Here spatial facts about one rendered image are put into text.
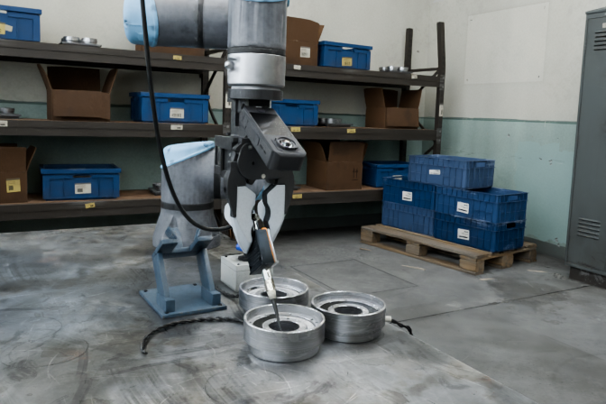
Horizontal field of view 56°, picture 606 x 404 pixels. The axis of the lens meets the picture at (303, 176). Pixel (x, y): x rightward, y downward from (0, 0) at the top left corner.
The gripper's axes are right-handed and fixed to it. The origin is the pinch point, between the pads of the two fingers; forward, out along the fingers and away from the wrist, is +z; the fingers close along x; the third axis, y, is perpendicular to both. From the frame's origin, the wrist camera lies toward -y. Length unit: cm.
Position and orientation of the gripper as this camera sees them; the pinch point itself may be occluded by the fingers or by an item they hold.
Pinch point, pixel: (258, 243)
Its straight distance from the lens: 75.3
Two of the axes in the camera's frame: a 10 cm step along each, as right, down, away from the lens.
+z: -0.4, 9.9, 1.2
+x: -8.6, 0.3, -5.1
